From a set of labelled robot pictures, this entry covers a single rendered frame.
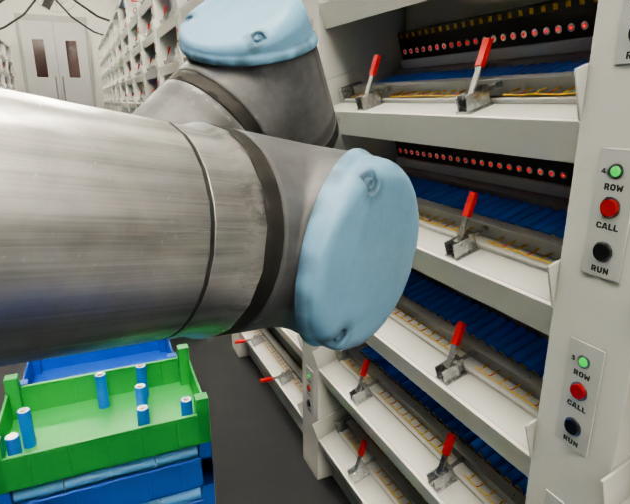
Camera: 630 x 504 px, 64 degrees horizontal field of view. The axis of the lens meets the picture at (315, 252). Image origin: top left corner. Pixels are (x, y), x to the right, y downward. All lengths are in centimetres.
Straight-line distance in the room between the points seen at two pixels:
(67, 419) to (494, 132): 80
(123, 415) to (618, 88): 84
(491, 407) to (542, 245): 23
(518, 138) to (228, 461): 113
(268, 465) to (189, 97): 121
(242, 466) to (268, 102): 120
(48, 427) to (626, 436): 82
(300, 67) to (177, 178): 21
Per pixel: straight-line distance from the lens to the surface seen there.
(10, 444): 86
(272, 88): 36
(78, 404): 102
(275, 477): 141
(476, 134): 68
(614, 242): 55
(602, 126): 56
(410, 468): 95
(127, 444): 85
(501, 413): 75
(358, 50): 110
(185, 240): 17
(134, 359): 131
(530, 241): 71
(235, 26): 37
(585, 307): 58
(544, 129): 60
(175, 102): 34
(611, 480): 63
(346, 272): 20
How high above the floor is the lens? 92
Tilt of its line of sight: 17 degrees down
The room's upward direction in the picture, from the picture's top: straight up
